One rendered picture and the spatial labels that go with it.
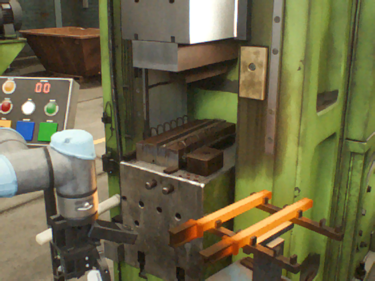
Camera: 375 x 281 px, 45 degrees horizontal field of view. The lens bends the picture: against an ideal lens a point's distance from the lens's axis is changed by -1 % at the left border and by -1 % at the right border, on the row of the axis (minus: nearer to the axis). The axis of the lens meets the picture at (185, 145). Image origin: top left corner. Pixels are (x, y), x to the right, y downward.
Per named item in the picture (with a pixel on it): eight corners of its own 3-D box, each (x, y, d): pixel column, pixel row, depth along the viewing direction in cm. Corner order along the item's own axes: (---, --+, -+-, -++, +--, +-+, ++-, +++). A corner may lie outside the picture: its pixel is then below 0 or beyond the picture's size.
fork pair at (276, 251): (292, 265, 105) (292, 257, 104) (272, 255, 109) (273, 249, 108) (341, 231, 120) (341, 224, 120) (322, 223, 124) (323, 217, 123)
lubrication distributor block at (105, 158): (112, 180, 202) (110, 151, 197) (102, 176, 205) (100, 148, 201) (117, 177, 204) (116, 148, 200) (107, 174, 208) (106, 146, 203)
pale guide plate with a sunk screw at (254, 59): (262, 100, 150) (265, 48, 145) (238, 96, 155) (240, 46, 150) (265, 99, 152) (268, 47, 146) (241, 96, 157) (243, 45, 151)
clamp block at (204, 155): (206, 177, 157) (207, 160, 155) (186, 172, 162) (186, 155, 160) (223, 166, 166) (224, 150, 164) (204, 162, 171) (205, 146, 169)
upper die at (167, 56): (177, 71, 152) (177, 43, 149) (132, 66, 163) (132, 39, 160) (238, 57, 185) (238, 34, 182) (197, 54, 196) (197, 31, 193)
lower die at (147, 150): (178, 170, 164) (178, 148, 161) (136, 158, 174) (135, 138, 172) (235, 140, 196) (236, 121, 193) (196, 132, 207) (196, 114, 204)
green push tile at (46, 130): (54, 141, 174) (57, 123, 176) (36, 140, 175) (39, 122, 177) (56, 142, 176) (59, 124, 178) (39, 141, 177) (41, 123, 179)
